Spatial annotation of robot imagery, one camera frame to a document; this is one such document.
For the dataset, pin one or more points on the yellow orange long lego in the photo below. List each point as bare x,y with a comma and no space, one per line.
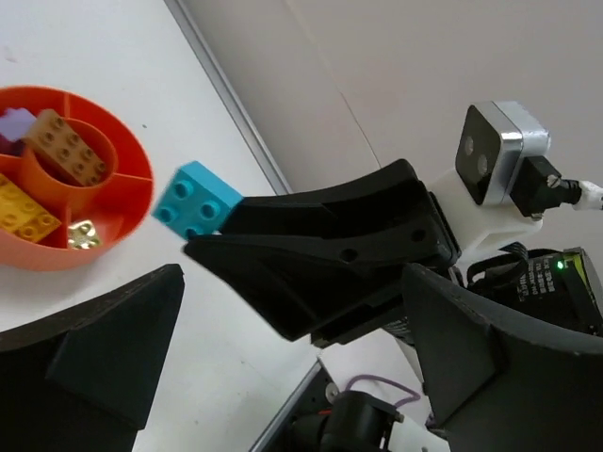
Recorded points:
22,216

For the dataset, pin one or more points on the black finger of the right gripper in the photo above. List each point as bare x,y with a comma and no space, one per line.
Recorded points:
335,290
381,200

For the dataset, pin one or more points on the aluminium rail right side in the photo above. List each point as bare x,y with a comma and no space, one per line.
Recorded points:
221,84

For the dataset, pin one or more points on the brown lego brick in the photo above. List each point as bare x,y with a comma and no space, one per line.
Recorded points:
56,143

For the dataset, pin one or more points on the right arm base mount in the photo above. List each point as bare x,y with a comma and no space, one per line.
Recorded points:
317,416

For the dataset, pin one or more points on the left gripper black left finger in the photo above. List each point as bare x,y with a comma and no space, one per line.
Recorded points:
84,379

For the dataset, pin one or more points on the teal small lego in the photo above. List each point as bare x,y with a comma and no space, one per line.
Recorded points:
195,202

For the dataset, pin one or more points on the orange round divided container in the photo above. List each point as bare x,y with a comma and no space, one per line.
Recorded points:
116,206

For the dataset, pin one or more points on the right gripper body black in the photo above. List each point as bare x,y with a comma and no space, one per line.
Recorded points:
560,287

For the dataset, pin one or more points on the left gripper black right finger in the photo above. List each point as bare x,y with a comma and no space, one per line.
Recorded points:
499,380

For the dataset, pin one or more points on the light purple lego brick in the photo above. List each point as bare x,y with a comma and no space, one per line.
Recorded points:
15,122

